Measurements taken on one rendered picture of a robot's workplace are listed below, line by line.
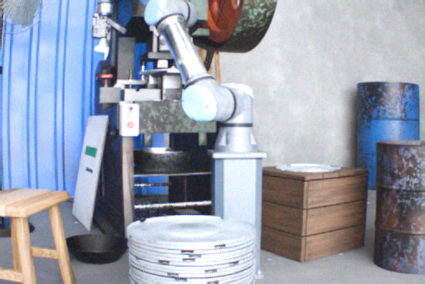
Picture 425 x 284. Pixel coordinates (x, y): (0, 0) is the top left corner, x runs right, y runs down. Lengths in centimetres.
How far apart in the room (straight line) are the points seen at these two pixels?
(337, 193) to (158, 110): 87
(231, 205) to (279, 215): 39
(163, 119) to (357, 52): 274
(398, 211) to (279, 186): 54
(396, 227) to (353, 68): 294
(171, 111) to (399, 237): 117
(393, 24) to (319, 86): 123
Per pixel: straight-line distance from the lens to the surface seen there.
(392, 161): 179
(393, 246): 183
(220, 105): 162
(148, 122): 224
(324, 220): 200
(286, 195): 199
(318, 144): 432
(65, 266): 166
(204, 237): 106
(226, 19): 271
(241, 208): 170
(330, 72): 442
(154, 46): 244
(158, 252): 101
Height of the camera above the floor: 56
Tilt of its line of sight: 3 degrees down
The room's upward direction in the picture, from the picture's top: straight up
